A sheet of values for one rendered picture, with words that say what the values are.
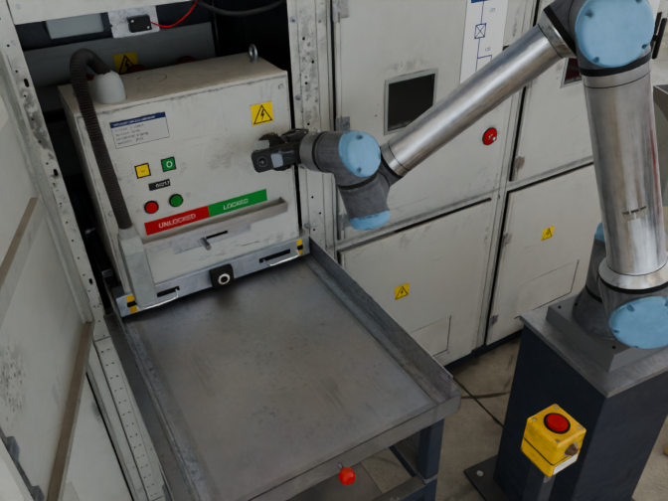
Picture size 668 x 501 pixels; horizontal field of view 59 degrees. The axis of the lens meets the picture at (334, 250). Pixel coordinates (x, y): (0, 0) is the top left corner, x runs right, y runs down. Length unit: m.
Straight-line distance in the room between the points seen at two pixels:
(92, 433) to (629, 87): 1.58
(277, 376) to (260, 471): 0.25
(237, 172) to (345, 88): 0.36
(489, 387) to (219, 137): 1.58
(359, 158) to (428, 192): 0.74
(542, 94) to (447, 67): 0.44
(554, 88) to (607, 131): 0.96
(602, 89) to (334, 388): 0.80
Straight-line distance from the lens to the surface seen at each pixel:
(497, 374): 2.61
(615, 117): 1.19
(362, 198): 1.26
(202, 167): 1.48
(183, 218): 1.52
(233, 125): 1.47
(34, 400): 1.28
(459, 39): 1.80
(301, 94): 1.57
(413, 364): 1.40
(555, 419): 1.27
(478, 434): 2.39
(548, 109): 2.17
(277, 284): 1.64
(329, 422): 1.29
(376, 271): 1.96
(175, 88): 1.44
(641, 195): 1.26
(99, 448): 1.94
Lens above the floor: 1.84
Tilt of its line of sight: 34 degrees down
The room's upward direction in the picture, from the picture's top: 2 degrees counter-clockwise
